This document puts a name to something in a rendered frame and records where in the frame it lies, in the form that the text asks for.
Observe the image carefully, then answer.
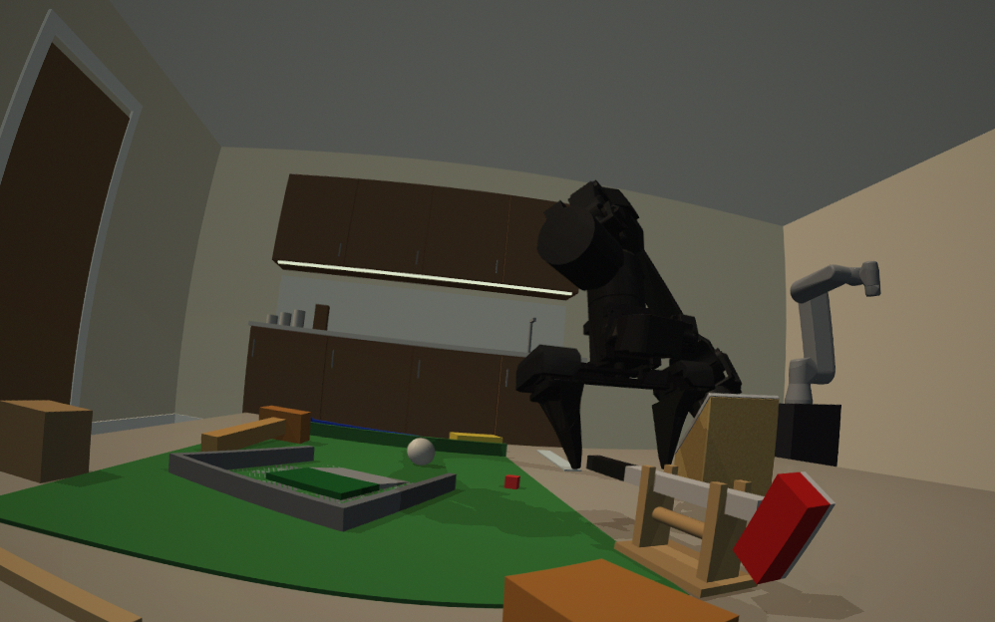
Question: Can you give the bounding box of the white golf ball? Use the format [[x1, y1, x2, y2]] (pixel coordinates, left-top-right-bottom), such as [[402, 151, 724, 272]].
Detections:
[[408, 438, 436, 466]]

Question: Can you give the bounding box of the green mat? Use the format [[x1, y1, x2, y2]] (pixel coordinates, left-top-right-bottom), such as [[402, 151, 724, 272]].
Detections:
[[0, 436, 690, 608]]

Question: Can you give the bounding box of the red putter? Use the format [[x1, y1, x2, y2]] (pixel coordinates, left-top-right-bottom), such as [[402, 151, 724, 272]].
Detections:
[[586, 455, 835, 584]]

